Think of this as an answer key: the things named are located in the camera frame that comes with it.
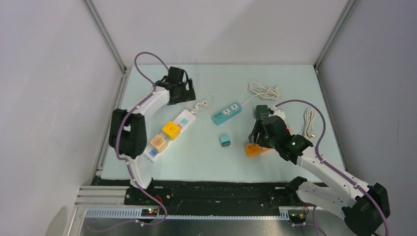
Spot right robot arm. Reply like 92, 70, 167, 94
248, 116, 390, 236

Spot white bundled cable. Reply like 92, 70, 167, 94
301, 108, 317, 140

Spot white teal strip cord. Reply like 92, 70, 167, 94
241, 81, 282, 106

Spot teal USB charger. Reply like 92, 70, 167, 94
219, 135, 231, 148

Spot teal power strip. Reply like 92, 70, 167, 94
211, 102, 242, 125

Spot white power strip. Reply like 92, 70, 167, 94
143, 110, 196, 162

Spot beige cube socket adapter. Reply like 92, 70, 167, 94
149, 134, 168, 153

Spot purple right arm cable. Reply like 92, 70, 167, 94
273, 99, 391, 236

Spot yellow cube socket adapter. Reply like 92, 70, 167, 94
162, 121, 180, 141

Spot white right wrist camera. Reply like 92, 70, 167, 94
268, 106, 286, 120

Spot orange power strip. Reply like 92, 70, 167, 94
244, 144, 272, 158

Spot pink plug adapter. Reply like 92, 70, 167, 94
286, 125, 292, 134

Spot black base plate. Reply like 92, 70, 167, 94
92, 177, 307, 217

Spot white power strip cord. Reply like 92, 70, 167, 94
189, 99, 210, 115

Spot dark green cube adapter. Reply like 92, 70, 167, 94
255, 105, 269, 120

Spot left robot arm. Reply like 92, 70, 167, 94
109, 67, 196, 205

